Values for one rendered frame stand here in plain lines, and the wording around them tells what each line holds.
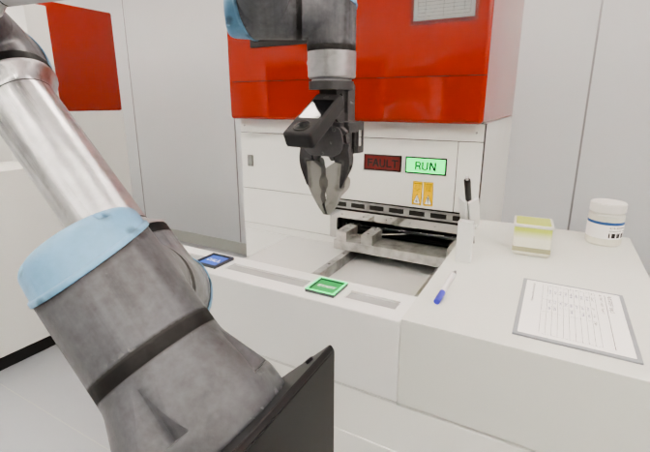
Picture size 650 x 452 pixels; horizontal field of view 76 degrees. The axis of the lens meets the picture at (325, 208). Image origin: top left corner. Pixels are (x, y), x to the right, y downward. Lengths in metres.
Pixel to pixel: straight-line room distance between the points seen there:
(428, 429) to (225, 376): 0.43
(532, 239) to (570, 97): 1.76
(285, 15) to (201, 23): 3.10
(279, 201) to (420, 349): 0.93
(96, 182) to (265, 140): 0.94
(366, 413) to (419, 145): 0.74
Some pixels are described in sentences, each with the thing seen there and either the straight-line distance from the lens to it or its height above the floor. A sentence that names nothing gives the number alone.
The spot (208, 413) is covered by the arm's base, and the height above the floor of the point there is 1.05.
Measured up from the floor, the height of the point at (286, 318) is 0.91.
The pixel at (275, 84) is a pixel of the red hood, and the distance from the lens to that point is 1.37.
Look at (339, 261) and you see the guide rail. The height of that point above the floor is 0.84.
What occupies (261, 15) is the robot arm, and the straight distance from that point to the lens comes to 0.64.
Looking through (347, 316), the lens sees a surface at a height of 0.95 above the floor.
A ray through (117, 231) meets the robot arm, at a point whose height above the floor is 1.17.
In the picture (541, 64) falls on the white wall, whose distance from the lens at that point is 2.66.
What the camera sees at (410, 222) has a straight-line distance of 1.26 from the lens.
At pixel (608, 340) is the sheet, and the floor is 0.97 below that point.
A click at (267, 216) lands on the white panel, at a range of 1.51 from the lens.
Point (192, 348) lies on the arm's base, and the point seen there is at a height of 1.08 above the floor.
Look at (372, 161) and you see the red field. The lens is 1.27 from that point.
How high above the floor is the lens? 1.28
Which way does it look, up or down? 14 degrees down
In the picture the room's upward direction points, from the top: straight up
